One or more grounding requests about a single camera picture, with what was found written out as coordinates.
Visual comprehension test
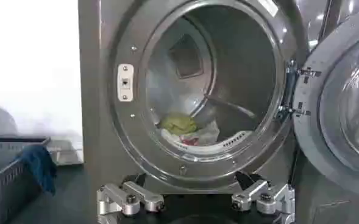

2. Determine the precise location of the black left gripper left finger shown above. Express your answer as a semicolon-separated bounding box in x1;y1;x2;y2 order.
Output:
96;173;165;217

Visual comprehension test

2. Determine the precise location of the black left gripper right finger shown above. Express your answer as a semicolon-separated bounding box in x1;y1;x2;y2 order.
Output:
231;171;296;215

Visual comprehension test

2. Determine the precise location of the white garment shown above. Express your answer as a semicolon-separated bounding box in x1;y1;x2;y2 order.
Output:
161;120;221;147

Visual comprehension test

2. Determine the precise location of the grey dryer machine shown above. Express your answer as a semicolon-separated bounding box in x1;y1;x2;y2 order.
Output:
77;0;323;224

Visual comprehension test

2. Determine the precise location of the green garment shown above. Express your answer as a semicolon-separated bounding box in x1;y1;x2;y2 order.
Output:
160;113;199;136

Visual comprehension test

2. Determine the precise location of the dark blue cloth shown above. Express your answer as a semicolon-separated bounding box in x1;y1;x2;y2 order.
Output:
16;145;58;195

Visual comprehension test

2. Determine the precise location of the white door latch plate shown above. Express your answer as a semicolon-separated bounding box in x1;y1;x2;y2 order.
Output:
117;63;135;102

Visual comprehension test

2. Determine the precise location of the round glass dryer door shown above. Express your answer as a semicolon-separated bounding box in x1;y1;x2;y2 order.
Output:
291;9;359;198

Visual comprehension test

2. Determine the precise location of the grey plastic laundry basket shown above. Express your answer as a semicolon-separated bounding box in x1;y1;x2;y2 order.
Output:
0;136;51;224

